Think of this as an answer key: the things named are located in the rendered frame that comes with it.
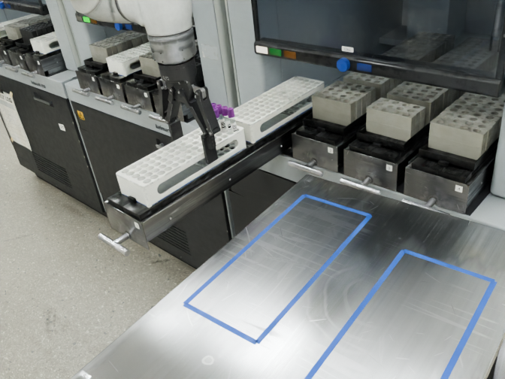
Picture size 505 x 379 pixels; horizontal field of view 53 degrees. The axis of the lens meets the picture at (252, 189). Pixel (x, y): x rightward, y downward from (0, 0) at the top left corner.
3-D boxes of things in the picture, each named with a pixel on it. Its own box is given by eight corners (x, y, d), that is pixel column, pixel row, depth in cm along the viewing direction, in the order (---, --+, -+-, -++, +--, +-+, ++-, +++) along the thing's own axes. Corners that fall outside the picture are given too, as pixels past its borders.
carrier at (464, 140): (485, 157, 104) (488, 131, 101) (480, 161, 103) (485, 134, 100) (431, 143, 111) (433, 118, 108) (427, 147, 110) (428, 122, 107)
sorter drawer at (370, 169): (466, 77, 160) (469, 50, 155) (512, 86, 152) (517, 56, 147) (332, 183, 118) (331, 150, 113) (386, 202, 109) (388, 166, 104)
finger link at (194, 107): (189, 84, 107) (192, 82, 106) (216, 131, 109) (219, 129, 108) (175, 91, 105) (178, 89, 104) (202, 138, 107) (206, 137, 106)
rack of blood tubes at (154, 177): (219, 141, 127) (215, 118, 124) (248, 151, 121) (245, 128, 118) (121, 198, 110) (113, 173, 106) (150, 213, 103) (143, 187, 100)
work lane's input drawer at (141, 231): (300, 112, 152) (299, 83, 147) (340, 122, 144) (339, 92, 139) (94, 238, 110) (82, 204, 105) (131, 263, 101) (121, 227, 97)
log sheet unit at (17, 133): (11, 141, 275) (-14, 79, 256) (36, 155, 259) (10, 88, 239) (7, 144, 274) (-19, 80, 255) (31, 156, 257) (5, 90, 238)
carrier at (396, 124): (415, 139, 113) (417, 114, 110) (410, 143, 112) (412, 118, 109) (370, 127, 121) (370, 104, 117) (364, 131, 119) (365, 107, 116)
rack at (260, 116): (297, 96, 145) (295, 75, 142) (326, 103, 139) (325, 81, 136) (224, 138, 128) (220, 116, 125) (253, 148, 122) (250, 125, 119)
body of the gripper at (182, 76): (148, 61, 103) (158, 103, 108) (175, 67, 98) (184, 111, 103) (176, 50, 108) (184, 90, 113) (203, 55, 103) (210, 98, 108)
